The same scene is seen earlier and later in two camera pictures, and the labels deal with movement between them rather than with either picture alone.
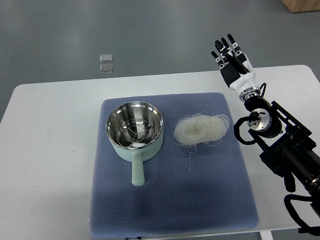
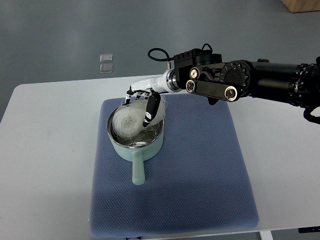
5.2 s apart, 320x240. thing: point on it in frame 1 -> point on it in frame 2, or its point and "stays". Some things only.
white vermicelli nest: [192, 130] -> [128, 119]
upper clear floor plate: [106, 58] stays
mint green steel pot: [135, 132] stays
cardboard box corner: [300, 6] stays
